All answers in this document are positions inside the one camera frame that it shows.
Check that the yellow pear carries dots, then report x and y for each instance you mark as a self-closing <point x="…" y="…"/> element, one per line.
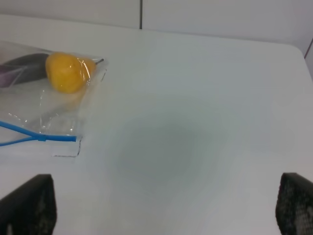
<point x="68" y="73"/>

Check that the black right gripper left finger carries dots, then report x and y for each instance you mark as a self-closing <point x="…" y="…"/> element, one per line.
<point x="30" y="209"/>

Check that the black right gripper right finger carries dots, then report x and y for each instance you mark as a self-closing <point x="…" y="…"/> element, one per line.
<point x="294" y="206"/>

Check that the purple eggplant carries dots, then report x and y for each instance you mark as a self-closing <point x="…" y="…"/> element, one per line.
<point x="23" y="69"/>

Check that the clear zip bag blue zipper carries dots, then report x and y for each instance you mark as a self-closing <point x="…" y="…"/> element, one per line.
<point x="34" y="112"/>

